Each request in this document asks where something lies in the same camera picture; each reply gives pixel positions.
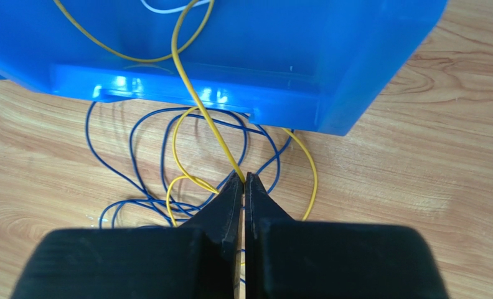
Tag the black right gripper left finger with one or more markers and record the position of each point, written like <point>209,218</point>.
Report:
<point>198,259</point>

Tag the right blue plastic bin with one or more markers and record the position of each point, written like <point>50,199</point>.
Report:
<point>307,65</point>

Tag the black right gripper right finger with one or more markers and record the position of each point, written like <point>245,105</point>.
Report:
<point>286,258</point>

